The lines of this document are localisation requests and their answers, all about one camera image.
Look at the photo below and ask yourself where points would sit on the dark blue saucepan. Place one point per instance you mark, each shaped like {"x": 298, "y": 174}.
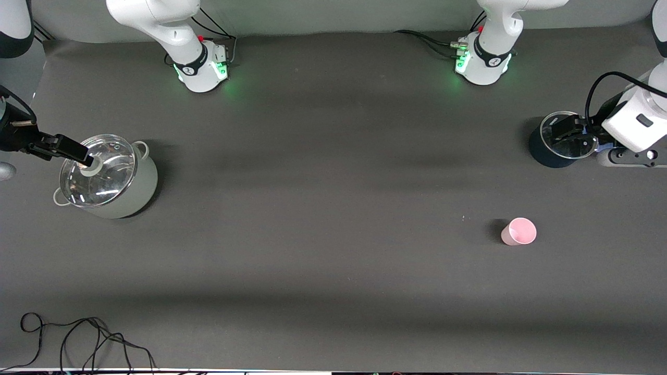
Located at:
{"x": 538, "y": 153}

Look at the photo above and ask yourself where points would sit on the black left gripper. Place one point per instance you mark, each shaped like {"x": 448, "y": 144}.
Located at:
{"x": 603, "y": 126}

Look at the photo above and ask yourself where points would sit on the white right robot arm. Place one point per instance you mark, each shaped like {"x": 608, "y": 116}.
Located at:
{"x": 172, "y": 31}

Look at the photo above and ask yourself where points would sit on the glass saucepan lid blue knob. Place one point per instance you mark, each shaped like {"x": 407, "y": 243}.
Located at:
{"x": 570, "y": 152}

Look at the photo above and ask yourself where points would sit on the pink plastic cup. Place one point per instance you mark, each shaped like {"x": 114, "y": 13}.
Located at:
{"x": 521, "y": 232}

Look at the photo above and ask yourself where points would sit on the glass pot lid wooden knob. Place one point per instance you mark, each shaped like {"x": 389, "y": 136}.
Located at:
{"x": 112, "y": 183}

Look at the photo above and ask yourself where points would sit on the dark grey table mat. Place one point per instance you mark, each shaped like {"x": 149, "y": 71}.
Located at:
{"x": 333, "y": 208}

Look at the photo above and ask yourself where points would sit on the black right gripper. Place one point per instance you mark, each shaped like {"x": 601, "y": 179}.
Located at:
{"x": 13, "y": 137}

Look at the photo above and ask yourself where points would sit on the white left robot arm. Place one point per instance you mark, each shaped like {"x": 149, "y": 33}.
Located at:
{"x": 495, "y": 31}

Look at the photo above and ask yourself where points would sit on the sage green cooking pot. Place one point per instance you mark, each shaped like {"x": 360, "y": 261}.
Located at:
{"x": 141, "y": 194}

